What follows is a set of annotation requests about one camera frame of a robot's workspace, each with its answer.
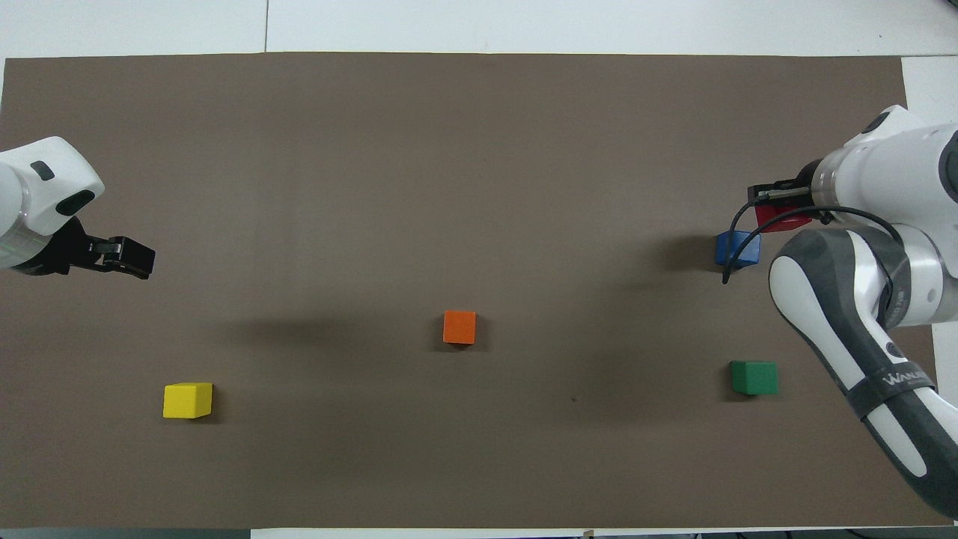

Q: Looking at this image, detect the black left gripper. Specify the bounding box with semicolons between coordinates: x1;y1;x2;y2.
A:
34;217;156;280

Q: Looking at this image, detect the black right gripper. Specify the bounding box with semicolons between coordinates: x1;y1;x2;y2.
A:
751;160;821;207

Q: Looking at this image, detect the red wooden block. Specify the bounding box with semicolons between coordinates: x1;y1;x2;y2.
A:
754;204;813;233

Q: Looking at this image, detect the blue wooden block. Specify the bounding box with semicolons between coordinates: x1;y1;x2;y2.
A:
715;230;762;269

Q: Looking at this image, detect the yellow wooden block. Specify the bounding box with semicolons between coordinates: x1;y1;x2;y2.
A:
163;383;213;419

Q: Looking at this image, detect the green wooden block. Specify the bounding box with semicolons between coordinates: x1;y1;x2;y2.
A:
730;361;779;396

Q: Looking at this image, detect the orange wooden block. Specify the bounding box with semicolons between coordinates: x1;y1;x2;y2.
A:
443;311;478;345

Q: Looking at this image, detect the brown table mat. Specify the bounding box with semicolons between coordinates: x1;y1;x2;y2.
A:
0;52;955;529

